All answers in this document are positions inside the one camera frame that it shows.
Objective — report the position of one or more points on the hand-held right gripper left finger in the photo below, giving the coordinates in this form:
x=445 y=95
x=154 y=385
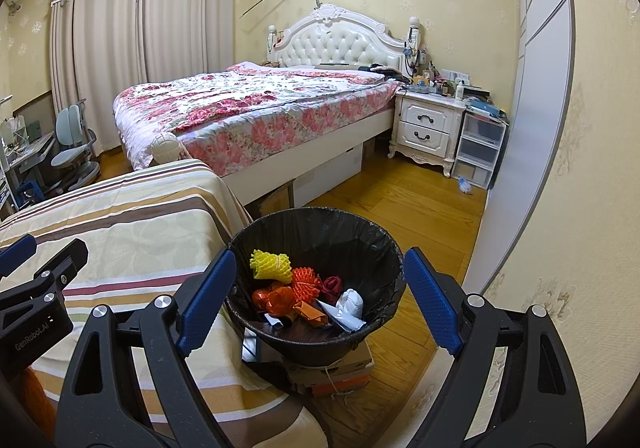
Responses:
x=207 y=298

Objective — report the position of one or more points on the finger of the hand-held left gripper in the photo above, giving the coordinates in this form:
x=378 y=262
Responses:
x=15 y=252
x=70 y=259

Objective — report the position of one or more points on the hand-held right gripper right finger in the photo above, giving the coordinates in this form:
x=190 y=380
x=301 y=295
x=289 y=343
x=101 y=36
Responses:
x=432 y=298

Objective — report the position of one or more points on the yellow foam fruit net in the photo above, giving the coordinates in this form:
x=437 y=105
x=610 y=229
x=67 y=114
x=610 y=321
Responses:
x=267 y=265

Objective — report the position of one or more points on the orange plastic bag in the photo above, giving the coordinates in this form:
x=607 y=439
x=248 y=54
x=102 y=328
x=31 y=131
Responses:
x=282 y=298

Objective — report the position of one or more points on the white paper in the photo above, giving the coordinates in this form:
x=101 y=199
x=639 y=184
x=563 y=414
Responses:
x=350 y=303

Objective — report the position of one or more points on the white and teal tube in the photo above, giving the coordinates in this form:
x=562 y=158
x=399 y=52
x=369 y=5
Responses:
x=347 y=322

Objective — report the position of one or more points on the orange foam fruit net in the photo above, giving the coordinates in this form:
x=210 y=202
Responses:
x=306 y=282

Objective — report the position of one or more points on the dark red ribbon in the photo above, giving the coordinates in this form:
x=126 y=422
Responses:
x=332 y=284

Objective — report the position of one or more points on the orange paper carton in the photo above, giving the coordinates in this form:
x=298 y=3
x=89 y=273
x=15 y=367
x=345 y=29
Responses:
x=310 y=312

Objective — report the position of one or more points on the black plastic bin liner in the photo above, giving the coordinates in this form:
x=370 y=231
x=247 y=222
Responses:
x=310 y=238

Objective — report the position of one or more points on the dark woven waste bin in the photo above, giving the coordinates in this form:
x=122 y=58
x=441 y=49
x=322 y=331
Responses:
x=320 y=350

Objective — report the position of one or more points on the cardboard box under bin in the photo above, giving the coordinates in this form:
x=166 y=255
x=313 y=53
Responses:
x=357 y=360

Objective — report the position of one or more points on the grey study desk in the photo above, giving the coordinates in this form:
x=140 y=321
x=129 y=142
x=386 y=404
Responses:
x=30 y=151

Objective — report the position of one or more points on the small blue white object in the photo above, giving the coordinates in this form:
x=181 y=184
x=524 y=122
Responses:
x=465 y=185

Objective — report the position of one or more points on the brown cardboard box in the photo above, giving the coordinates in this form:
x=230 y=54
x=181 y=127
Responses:
x=275 y=200

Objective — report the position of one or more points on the light blue desk chair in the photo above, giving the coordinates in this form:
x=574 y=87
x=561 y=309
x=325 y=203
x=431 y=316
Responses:
x=67 y=123

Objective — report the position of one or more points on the brown wooden board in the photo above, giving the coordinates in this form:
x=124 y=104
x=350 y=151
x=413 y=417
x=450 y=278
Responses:
x=32 y=111

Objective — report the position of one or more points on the clear plastic drawer unit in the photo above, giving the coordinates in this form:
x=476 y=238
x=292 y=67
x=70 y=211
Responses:
x=477 y=143

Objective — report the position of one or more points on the white under-bed storage box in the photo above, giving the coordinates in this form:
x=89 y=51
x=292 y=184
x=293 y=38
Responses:
x=330 y=171

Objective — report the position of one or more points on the white two-drawer nightstand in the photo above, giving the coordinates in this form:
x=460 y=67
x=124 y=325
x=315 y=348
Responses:
x=427 y=121

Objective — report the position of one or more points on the stack of books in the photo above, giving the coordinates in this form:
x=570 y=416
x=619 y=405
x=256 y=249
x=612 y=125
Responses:
x=482 y=106

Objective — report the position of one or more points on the floral pink quilt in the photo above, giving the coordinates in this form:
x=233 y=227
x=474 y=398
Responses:
x=260 y=98

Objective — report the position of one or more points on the clutter of bottles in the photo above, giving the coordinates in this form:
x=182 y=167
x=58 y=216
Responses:
x=430 y=86

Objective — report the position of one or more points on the beige pleated curtain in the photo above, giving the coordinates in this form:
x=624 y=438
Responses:
x=105 y=38
x=185 y=8

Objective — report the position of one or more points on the black cloth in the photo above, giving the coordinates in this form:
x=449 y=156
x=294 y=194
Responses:
x=382 y=70

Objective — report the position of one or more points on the white wardrobe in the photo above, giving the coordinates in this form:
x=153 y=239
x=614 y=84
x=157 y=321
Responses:
x=540 y=78

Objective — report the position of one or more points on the white bed with tufted headboard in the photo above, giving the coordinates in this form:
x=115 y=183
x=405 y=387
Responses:
x=340 y=41

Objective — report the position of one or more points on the white wall socket panel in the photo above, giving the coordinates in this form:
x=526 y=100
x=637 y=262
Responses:
x=457 y=76

